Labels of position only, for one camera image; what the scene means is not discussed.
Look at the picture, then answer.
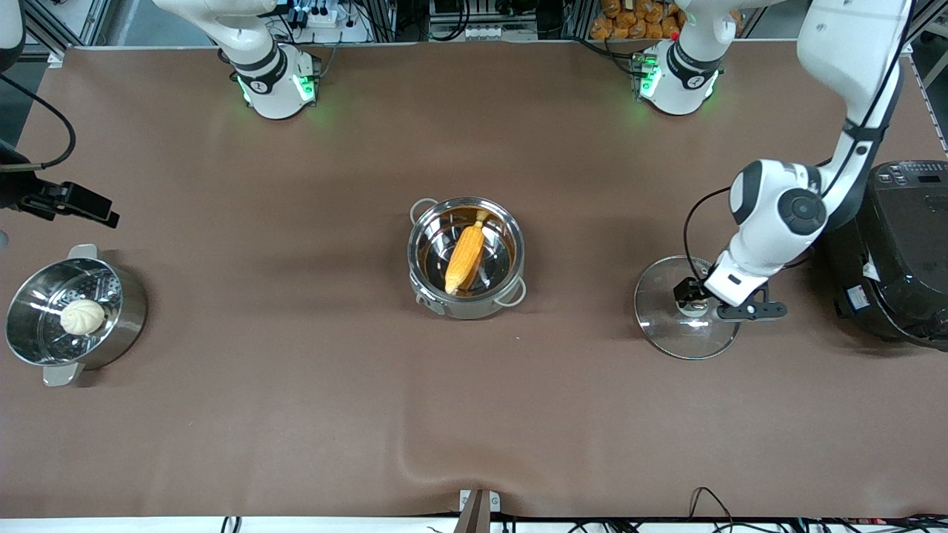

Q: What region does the brown table mat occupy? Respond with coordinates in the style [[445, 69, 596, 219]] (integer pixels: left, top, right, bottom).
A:
[[0, 41, 948, 519]]

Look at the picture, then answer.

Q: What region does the white steamed bun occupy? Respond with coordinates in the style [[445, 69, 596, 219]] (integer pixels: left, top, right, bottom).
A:
[[60, 299, 107, 335]]

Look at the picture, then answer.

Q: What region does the black looped cable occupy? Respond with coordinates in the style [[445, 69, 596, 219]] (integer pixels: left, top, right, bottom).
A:
[[689, 486, 735, 523]]

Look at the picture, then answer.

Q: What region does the steel steamer pot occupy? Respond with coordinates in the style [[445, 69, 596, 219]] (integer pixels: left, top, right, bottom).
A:
[[5, 244, 148, 387]]

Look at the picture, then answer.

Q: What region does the black rice cooker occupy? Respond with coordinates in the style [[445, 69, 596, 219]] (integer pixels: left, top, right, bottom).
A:
[[820, 161, 948, 350]]

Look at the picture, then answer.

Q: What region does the yellow corn cob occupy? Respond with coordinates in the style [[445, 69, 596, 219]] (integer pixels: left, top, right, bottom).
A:
[[444, 210, 491, 295]]

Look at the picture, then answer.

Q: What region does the white power strip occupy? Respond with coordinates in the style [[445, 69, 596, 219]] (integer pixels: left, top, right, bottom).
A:
[[293, 4, 343, 27]]

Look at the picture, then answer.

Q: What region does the glass pot lid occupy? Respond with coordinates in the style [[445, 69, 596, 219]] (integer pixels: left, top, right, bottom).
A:
[[635, 255, 741, 361]]

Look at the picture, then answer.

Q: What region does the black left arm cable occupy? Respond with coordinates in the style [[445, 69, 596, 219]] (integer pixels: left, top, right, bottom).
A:
[[682, 0, 913, 281]]

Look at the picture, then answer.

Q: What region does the steel pot with handles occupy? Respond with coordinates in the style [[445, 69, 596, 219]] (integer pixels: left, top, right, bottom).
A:
[[407, 196, 527, 321]]

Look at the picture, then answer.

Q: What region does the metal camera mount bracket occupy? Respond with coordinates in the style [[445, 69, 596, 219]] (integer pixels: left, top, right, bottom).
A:
[[458, 489, 501, 533]]

